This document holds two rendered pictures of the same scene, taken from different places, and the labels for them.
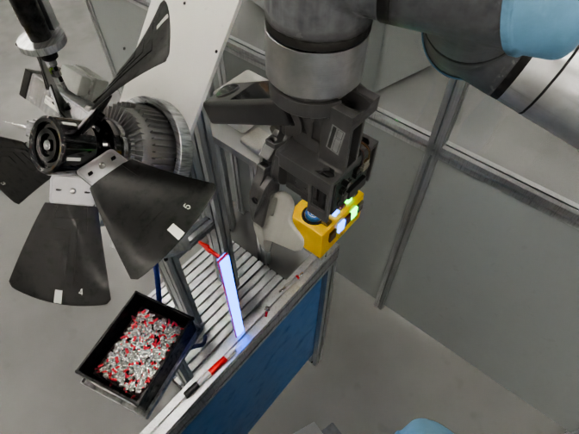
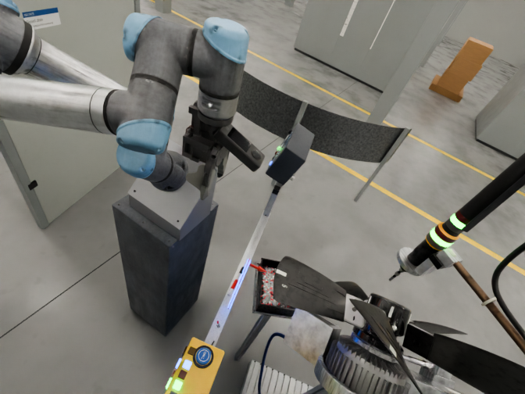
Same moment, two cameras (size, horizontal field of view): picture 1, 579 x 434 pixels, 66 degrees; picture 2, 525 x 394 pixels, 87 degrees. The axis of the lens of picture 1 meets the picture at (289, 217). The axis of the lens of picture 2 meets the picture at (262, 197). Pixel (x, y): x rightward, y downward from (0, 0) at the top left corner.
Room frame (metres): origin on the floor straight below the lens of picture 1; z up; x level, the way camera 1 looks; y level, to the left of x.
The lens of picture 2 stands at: (0.78, -0.19, 1.91)
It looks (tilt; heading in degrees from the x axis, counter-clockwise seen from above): 43 degrees down; 144
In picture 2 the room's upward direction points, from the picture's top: 21 degrees clockwise
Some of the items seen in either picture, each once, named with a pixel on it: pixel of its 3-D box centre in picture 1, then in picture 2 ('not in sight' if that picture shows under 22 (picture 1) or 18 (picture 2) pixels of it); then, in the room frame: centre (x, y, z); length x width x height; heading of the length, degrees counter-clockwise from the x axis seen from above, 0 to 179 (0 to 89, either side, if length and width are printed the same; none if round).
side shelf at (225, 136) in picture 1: (253, 129); not in sight; (1.13, 0.12, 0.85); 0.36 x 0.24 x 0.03; 50
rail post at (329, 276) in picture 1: (319, 320); not in sight; (0.66, -0.11, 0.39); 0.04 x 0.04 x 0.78; 50
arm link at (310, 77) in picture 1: (318, 51); (216, 102); (0.30, -0.02, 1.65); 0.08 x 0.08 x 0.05
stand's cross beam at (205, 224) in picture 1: (191, 238); not in sight; (0.89, 0.35, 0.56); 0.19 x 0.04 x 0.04; 140
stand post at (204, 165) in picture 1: (214, 215); not in sight; (0.98, 0.27, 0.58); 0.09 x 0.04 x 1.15; 50
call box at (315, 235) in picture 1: (325, 216); (193, 379); (0.63, -0.08, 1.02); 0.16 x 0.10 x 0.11; 140
